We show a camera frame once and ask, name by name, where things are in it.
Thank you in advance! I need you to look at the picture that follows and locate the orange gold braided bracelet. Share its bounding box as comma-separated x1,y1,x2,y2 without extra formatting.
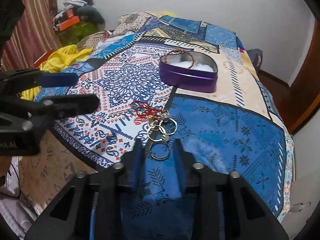
164,48,197,69

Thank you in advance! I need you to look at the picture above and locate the yellow garment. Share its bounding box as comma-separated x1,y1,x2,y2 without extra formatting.
21,44,93,101

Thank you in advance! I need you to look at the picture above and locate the red box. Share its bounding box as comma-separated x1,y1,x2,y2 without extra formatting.
33,50,54,68

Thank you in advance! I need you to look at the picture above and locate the striped brown curtain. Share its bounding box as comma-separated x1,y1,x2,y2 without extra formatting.
1,0,61,72

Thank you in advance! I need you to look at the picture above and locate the striped blanket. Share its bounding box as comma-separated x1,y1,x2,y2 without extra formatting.
76,30,112,51

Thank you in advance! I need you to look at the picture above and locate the clutter pile on stand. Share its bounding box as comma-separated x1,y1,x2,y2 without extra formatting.
52,0,105,47

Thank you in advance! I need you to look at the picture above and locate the gold hoop earrings cluster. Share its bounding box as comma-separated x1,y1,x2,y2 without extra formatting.
147,110,178,142

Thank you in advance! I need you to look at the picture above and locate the blue patterned patchwork cloth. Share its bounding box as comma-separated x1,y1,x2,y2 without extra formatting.
34,11,296,223

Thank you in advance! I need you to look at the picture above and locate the brown wooden door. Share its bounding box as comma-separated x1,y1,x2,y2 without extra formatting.
258,20,320,135

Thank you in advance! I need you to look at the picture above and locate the purple heart-shaped tin box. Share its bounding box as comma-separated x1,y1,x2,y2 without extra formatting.
159,51,218,93

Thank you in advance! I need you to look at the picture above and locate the red string bracelet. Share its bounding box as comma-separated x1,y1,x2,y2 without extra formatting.
130,100,163,120

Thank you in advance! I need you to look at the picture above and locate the silver hoop ring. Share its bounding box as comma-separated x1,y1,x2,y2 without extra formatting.
150,141,172,161

